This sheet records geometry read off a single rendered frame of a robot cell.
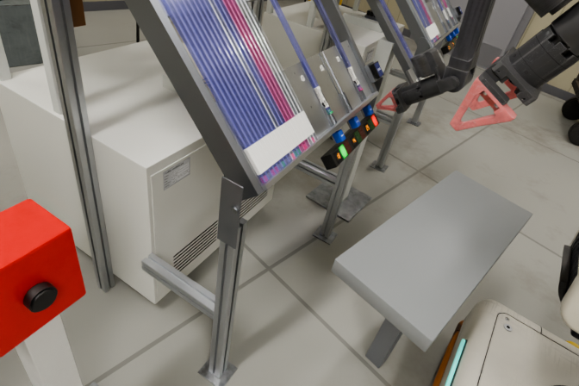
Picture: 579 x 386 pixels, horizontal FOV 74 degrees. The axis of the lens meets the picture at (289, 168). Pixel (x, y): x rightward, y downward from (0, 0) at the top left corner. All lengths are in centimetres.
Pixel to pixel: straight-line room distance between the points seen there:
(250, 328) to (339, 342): 31
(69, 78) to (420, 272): 90
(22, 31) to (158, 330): 220
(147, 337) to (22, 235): 84
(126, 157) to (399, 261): 70
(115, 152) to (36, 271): 49
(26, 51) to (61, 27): 213
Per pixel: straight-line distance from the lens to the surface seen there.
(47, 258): 65
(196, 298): 110
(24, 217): 68
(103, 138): 112
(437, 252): 98
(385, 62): 161
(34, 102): 132
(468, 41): 110
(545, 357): 141
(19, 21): 305
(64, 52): 101
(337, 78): 118
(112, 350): 142
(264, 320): 145
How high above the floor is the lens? 122
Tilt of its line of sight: 36 degrees down
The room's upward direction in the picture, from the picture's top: 12 degrees clockwise
